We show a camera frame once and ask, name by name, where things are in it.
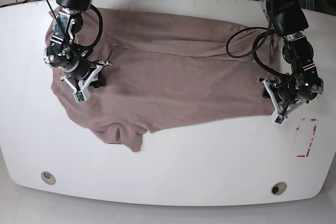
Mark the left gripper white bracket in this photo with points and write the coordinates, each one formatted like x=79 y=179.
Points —
x=283 y=102

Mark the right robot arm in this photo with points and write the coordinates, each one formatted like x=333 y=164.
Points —
x=72 y=58

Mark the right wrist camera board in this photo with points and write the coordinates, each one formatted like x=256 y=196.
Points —
x=81 y=96

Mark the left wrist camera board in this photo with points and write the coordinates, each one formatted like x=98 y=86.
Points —
x=276 y=118

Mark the table grommet hole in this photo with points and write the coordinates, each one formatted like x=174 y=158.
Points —
x=278 y=188
x=48 y=178

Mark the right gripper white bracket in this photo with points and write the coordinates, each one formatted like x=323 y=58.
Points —
x=92 y=77

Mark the red tape marking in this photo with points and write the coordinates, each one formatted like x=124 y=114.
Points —
x=304 y=135

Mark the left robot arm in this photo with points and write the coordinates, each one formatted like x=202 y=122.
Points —
x=287 y=91

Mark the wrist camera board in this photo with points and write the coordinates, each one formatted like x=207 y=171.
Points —
x=276 y=118
x=81 y=96

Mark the mauve t-shirt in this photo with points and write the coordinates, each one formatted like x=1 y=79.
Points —
x=166 y=71

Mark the right table grommet hole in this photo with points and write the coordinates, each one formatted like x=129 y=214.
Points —
x=278 y=188

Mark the left table grommet hole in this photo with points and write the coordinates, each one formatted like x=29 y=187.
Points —
x=48 y=178

